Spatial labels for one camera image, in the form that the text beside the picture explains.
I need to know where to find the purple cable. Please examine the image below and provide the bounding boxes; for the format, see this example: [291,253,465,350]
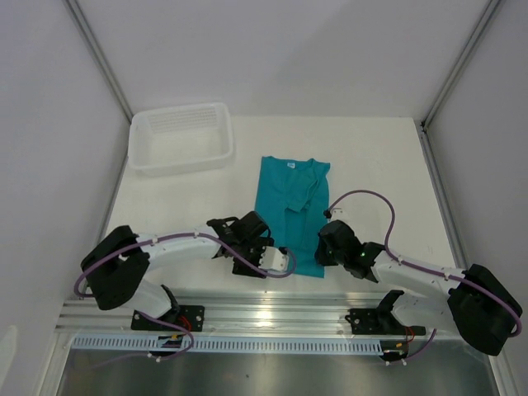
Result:
[73,233,299,364]
[323,189,523,366]

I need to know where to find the left aluminium frame post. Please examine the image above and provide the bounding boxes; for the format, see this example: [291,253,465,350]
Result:
[64,0,136,125]

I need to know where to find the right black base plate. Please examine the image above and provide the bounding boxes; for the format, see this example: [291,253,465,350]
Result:
[344,309,426,336]

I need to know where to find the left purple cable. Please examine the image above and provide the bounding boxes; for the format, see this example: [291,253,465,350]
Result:
[73,233,299,364]

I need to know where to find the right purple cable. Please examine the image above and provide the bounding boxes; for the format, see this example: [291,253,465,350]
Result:
[323,189,523,366]

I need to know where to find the right aluminium frame post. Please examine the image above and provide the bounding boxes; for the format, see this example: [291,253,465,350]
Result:
[420,0,505,127]

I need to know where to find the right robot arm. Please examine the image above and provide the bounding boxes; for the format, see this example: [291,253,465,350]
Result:
[315,220,522,356]

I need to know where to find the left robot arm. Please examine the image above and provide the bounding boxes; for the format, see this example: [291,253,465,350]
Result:
[81,211,288,330]

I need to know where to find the white slotted cable duct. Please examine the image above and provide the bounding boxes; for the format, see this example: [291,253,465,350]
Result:
[71,334,383,356]

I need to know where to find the aluminium mounting rail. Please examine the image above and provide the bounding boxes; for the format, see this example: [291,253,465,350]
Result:
[54,290,384,338]

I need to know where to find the aluminium frame post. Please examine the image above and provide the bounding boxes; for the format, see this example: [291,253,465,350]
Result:
[64,0,136,125]
[420,0,505,127]

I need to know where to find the white plastic basket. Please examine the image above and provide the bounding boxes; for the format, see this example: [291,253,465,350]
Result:
[127,102,235,177]

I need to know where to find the teal t-shirt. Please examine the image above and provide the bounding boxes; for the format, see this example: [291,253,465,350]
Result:
[255,156,331,278]

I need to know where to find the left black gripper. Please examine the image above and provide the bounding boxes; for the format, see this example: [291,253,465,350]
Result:
[233,237,274,279]

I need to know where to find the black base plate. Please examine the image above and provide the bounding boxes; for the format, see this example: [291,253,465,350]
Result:
[344,309,426,336]
[130,305,205,332]

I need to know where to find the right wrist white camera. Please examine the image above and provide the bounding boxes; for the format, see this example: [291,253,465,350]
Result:
[323,207,351,225]

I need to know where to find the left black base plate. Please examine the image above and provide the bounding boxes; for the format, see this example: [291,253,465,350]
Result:
[130,305,205,332]

